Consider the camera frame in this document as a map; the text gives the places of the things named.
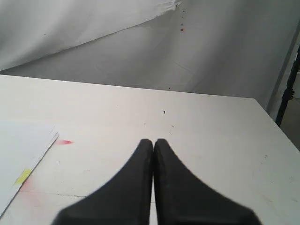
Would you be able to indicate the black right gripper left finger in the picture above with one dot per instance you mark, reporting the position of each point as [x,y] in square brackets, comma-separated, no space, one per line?
[123,200]

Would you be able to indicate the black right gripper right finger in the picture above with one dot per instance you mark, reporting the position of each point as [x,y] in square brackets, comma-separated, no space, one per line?
[183,199]

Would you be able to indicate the yellow sticky tab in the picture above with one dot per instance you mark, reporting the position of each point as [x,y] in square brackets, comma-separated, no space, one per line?
[23,176]

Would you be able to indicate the white paper stack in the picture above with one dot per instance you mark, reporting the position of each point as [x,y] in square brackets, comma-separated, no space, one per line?
[22,145]

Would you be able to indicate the black tripod stand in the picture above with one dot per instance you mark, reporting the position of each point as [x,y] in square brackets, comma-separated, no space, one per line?
[289,92]

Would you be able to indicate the white backdrop cloth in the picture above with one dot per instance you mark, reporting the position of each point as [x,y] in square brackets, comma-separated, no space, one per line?
[220,47]

